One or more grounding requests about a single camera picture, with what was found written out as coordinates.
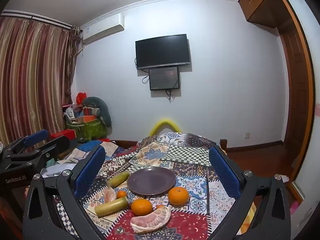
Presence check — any large orange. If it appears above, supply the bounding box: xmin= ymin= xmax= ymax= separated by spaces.
xmin=131 ymin=199 xmax=153 ymax=216
xmin=168 ymin=186 xmax=189 ymax=206

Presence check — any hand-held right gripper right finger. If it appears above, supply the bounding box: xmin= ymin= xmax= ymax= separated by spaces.
xmin=209 ymin=144 xmax=292 ymax=240

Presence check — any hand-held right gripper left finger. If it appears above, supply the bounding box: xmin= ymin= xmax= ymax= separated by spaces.
xmin=22 ymin=144 xmax=110 ymax=240

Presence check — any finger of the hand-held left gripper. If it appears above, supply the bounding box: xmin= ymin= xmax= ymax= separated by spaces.
xmin=5 ymin=135 xmax=71 ymax=167
xmin=4 ymin=129 xmax=49 ymax=156

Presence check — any small peeled pomelo segment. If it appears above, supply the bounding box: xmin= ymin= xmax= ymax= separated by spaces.
xmin=102 ymin=184 xmax=117 ymax=203

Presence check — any purple plate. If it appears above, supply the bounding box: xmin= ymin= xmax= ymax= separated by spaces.
xmin=127 ymin=167 xmax=176 ymax=196

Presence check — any red box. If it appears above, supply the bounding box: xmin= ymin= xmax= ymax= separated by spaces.
xmin=51 ymin=129 xmax=76 ymax=140

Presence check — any green patterned box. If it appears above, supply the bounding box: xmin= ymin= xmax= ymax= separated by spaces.
xmin=66 ymin=120 xmax=108 ymax=142

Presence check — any wooden overhead cabinet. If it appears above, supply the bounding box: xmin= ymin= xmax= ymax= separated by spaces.
xmin=238 ymin=0 xmax=285 ymax=29

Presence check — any small black wall monitor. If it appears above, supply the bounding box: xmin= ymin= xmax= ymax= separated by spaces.
xmin=149 ymin=67 xmax=180 ymax=91

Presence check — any green sugarcane piece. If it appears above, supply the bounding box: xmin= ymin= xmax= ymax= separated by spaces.
xmin=94 ymin=197 xmax=129 ymax=217
xmin=107 ymin=170 xmax=130 ymax=188

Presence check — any white air conditioner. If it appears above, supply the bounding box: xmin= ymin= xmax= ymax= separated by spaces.
xmin=80 ymin=13 xmax=125 ymax=46

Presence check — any large peeled pomelo segment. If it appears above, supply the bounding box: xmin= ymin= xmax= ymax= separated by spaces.
xmin=130 ymin=206 xmax=172 ymax=234

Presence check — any patchwork printed blanket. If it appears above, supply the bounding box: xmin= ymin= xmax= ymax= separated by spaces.
xmin=50 ymin=131 xmax=257 ymax=240

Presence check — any black wall television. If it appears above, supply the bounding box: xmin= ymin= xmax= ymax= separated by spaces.
xmin=135 ymin=34 xmax=191 ymax=70

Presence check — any wooden door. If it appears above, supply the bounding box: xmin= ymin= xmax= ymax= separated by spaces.
xmin=274 ymin=0 xmax=315 ymax=198

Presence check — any striped red curtain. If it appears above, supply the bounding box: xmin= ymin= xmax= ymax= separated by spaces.
xmin=0 ymin=15 xmax=82 ymax=145

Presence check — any curtain rod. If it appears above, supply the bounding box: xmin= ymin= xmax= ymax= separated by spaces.
xmin=0 ymin=10 xmax=80 ymax=30

